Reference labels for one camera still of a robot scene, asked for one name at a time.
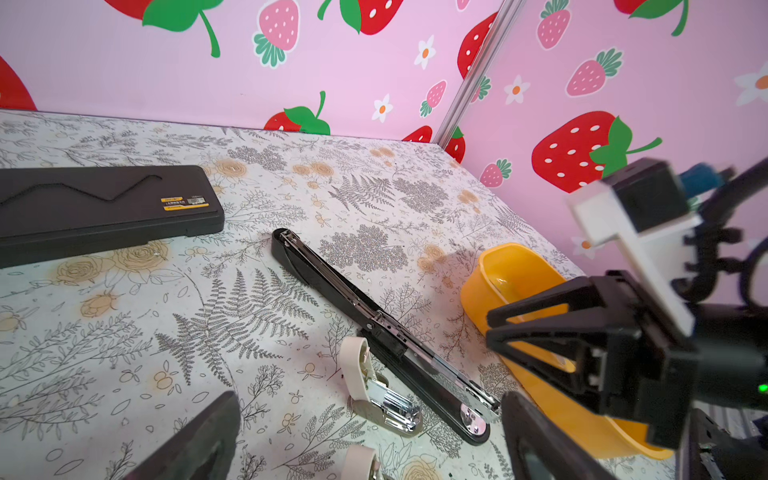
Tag black tool case yellow label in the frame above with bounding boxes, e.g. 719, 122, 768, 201
1, 165, 225, 268

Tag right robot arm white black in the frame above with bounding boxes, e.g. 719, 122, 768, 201
486, 158, 767, 479

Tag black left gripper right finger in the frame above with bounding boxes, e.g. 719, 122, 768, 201
501, 391, 614, 480

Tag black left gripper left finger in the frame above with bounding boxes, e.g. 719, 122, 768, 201
124, 391, 241, 480

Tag yellow plastic tray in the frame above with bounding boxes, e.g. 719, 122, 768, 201
460, 242, 676, 462

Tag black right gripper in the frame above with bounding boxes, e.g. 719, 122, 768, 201
486, 271, 698, 449

